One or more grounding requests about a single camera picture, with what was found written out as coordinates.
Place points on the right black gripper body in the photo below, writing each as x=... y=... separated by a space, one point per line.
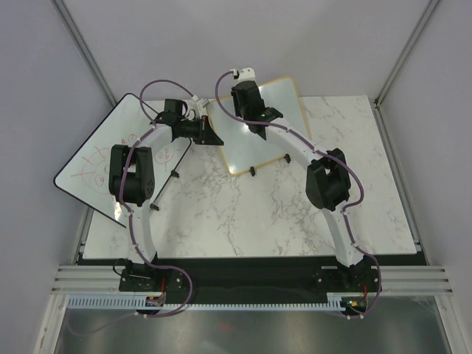
x=240 y=110

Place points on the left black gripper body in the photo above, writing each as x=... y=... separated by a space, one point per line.
x=203 y=130

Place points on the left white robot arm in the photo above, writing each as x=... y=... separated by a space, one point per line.
x=131 y=178

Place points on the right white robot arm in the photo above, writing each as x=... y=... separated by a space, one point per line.
x=328 y=182

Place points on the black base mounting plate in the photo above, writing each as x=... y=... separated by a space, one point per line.
x=253 y=279

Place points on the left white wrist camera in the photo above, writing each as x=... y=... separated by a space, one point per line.
x=201 y=104

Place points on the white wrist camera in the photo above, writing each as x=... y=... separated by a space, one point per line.
x=201 y=104
x=245 y=74

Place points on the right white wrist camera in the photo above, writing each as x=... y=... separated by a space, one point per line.
x=245 y=74

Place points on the left aluminium frame post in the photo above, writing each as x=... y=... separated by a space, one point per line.
x=83 y=48

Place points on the aluminium frame post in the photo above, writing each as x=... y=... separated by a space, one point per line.
x=407 y=50
x=83 y=48

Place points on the aluminium rail front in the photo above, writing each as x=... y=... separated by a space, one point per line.
x=397 y=280

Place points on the right aluminium frame post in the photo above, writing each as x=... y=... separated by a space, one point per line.
x=407 y=50

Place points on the white slotted cable duct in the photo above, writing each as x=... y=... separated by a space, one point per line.
x=142 y=302

